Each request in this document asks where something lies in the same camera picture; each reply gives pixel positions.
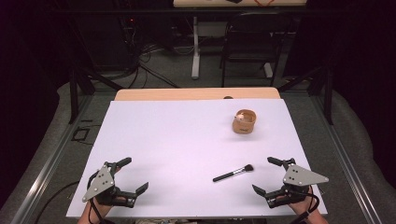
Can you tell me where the thin black floor cable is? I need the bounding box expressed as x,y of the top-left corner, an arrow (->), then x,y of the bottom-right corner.
33,180 -> 81,224

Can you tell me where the black makeup brush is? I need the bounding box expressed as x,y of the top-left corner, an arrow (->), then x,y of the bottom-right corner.
212,163 -> 255,183

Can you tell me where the bundle of floor cables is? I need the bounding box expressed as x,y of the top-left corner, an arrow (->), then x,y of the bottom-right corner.
120,17 -> 194,90

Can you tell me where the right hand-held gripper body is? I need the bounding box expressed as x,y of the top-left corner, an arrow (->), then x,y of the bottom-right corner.
265,157 -> 330,209

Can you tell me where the light wooden desk top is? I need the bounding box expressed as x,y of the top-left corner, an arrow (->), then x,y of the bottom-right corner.
172,0 -> 308,8

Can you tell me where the white desk leg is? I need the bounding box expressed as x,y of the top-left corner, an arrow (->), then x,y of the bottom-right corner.
191,16 -> 201,80

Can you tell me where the black metal frame stand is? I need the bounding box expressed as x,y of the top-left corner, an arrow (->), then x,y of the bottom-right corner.
68,63 -> 125,125
277,64 -> 334,126

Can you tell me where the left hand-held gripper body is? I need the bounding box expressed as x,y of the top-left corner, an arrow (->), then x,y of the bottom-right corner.
82,161 -> 138,209

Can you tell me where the white board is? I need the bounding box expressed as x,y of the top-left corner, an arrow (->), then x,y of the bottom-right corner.
65,98 -> 329,218

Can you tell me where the round wooden cup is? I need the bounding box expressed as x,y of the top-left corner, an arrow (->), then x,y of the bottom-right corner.
232,108 -> 258,135

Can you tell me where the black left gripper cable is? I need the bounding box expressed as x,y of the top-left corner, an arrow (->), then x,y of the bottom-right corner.
87,170 -> 108,224

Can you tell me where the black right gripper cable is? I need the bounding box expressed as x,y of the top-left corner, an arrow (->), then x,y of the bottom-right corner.
289,185 -> 321,224

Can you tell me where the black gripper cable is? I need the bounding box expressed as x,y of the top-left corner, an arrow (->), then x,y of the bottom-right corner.
289,185 -> 321,224
87,170 -> 108,224

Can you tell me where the black folding chair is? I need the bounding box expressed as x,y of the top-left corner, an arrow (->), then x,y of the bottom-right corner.
219,11 -> 294,89

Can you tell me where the white desk foot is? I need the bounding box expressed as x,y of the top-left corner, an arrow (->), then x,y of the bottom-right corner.
262,61 -> 275,79

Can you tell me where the aluminium rail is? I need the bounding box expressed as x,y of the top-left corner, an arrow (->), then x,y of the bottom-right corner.
311,92 -> 383,224
9,93 -> 95,224

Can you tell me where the person's right hand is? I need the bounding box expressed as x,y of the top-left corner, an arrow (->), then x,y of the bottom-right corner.
287,193 -> 316,216

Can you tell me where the wooden table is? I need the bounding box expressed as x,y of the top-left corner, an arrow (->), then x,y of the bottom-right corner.
114,87 -> 281,102

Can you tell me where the person's left hand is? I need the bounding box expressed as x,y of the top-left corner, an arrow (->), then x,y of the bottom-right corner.
88,200 -> 115,219

